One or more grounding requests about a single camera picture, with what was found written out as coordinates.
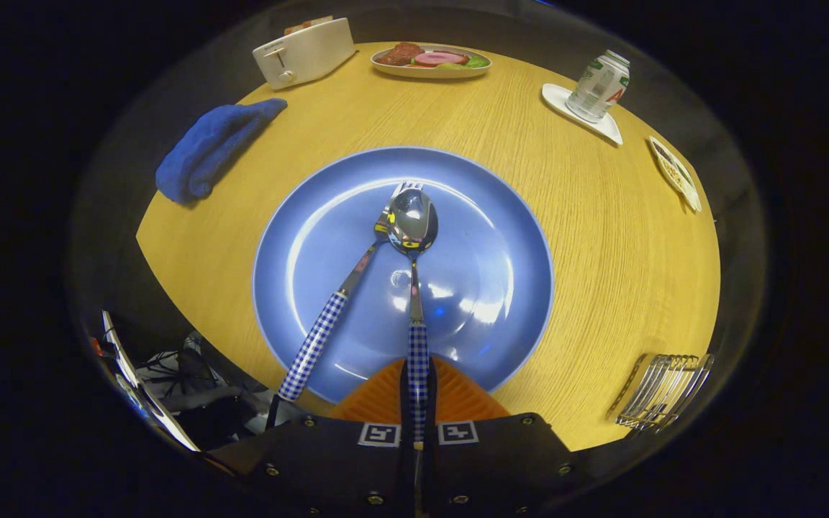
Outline white drink bottle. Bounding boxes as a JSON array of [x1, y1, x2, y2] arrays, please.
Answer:
[[566, 50, 631, 124]]

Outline green lettuce leaf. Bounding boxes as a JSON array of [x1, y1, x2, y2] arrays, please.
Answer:
[[436, 55, 491, 71]]

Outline checkered handle spoon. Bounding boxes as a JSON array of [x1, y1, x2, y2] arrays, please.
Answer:
[[387, 188, 439, 515]]

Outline tangle of black cables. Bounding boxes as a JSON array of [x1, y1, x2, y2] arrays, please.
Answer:
[[137, 331, 243, 411]]

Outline small white snack dish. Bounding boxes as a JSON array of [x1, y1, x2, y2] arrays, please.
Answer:
[[648, 135, 703, 214]]

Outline blue round plate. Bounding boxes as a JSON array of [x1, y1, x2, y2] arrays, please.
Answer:
[[252, 146, 555, 405]]

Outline brown meat piece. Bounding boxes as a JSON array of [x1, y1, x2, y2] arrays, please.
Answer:
[[375, 42, 424, 67]]

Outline white toaster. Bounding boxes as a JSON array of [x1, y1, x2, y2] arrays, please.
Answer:
[[252, 17, 356, 91]]

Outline metal wire rack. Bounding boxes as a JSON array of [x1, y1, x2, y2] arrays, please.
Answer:
[[607, 353, 715, 432]]

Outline checkered handle fork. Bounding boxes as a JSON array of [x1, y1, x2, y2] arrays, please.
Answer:
[[277, 181, 424, 402]]

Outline white coaster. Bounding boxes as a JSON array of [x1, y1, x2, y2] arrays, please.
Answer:
[[541, 83, 624, 146]]

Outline pink ham slice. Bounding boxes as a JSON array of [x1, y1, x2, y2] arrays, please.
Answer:
[[413, 50, 470, 68]]

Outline white flat panel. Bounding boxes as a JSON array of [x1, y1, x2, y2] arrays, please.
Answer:
[[101, 309, 201, 453]]

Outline white oval food plate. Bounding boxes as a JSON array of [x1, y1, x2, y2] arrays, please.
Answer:
[[371, 42, 492, 79]]

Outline blue towel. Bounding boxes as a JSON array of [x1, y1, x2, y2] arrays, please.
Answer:
[[155, 99, 289, 205]]

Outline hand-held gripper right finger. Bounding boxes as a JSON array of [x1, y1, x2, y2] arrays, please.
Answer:
[[414, 356, 592, 518]]

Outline toast slice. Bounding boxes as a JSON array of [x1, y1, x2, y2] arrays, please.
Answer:
[[284, 15, 334, 35]]

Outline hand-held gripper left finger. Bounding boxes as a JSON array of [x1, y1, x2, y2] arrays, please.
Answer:
[[206, 358, 415, 518]]

